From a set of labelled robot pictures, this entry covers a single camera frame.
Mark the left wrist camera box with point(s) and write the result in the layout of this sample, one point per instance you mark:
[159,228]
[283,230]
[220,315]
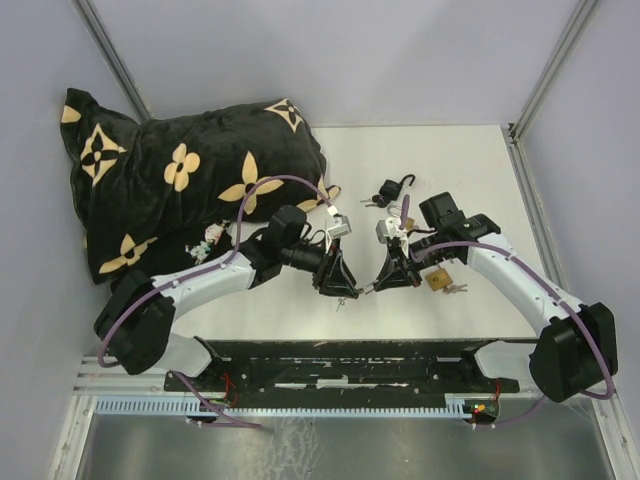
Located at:
[337,226]

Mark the black padlock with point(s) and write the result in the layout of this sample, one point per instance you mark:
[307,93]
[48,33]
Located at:
[390,189]

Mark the long shackle padlock keys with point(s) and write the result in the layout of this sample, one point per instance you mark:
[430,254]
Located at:
[454,289]

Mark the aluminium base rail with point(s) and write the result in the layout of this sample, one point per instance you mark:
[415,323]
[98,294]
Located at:
[92,379]

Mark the black floral garment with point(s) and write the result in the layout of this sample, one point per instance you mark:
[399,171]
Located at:
[193,248]

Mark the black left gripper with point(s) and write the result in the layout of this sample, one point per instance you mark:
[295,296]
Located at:
[332,276]

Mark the brass padlock long shackle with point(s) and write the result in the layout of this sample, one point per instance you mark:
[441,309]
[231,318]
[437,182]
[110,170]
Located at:
[437,278]

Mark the aluminium frame post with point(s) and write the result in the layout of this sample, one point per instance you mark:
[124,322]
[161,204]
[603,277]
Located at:
[90,17]
[578,22]

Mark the right aluminium frame post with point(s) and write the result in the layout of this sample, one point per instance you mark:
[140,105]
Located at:
[578,22]

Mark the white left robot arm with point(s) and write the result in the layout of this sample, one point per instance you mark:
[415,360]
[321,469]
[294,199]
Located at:
[135,326]

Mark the left aluminium frame post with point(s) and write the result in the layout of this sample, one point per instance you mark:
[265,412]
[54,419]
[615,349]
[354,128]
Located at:
[90,17]

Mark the black floral plush pillow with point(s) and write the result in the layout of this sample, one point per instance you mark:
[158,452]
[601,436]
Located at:
[134,182]

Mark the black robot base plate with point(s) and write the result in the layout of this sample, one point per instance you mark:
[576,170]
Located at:
[379,373]

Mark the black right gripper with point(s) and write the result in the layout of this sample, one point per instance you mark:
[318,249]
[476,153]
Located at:
[398,270]

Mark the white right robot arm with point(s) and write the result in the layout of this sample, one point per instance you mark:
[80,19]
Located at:
[575,350]

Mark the black padlock keys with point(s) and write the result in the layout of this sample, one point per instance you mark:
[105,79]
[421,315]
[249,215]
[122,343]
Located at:
[376,201]

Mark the small padlock keys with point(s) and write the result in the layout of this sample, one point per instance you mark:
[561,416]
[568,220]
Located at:
[341,303]

